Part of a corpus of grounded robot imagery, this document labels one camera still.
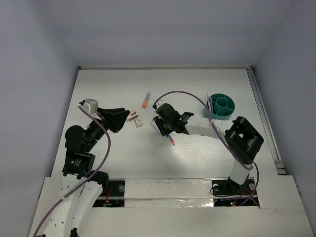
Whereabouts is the orange thin pen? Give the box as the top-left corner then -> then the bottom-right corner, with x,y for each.
206,93 -> 212,111

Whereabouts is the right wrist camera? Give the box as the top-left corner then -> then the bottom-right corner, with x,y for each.
153,100 -> 165,110

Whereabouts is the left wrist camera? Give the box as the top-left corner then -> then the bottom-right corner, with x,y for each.
79,99 -> 98,115

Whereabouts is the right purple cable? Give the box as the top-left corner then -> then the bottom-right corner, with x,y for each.
154,91 -> 260,206

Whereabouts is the clear bottle blue cap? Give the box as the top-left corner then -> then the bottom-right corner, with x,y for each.
151,119 -> 170,138

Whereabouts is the white staple box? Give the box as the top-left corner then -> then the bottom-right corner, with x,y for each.
135,117 -> 143,128

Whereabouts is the teal round organizer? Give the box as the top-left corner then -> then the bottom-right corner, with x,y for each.
209,93 -> 235,120

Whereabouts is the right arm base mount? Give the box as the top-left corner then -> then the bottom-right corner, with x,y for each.
210,178 -> 260,207

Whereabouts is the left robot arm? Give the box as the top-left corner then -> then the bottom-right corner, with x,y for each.
34,104 -> 130,237

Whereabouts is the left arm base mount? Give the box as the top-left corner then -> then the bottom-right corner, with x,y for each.
91,171 -> 125,208

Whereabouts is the orange highlighter marker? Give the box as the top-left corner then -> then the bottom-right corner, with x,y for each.
142,91 -> 151,109

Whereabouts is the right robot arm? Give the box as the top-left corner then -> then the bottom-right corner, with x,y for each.
154,101 -> 264,194

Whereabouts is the purple cable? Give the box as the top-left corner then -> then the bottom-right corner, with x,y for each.
154,91 -> 260,206
33,105 -> 112,237

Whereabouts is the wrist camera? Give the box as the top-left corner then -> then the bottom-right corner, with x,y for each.
153,100 -> 165,110
79,99 -> 98,115

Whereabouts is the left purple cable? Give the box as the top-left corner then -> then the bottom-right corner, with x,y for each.
33,105 -> 112,237

